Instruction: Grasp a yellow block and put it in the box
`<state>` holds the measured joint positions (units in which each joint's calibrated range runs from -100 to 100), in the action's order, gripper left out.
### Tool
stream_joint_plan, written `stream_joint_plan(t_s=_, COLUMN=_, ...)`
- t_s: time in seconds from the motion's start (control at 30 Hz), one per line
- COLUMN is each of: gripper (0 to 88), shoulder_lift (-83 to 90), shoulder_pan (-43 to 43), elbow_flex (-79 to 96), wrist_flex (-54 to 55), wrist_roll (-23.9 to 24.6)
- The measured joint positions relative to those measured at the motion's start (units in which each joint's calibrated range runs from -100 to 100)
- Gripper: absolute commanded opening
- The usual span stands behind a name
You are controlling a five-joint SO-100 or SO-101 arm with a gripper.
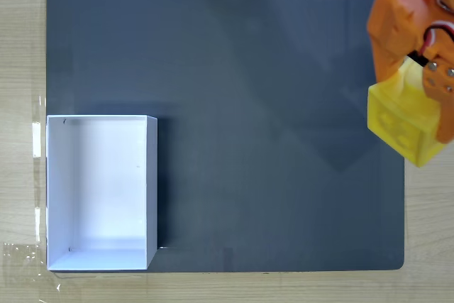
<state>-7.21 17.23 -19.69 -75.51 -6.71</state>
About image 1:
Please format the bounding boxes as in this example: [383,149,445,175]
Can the yellow rubber block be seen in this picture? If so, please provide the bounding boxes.
[367,57,452,169]

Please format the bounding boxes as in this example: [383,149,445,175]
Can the white open cardboard box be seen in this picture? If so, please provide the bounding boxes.
[45,114,159,272]

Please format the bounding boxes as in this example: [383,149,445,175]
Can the dark grey textured mat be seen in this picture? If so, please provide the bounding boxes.
[45,0,406,274]

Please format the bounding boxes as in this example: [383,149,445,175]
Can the clear adhesive tape strip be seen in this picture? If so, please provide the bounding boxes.
[33,205,49,246]
[2,242,44,272]
[31,95,49,159]

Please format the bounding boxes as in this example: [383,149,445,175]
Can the red white black cable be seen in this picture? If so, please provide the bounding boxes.
[419,21,454,67]

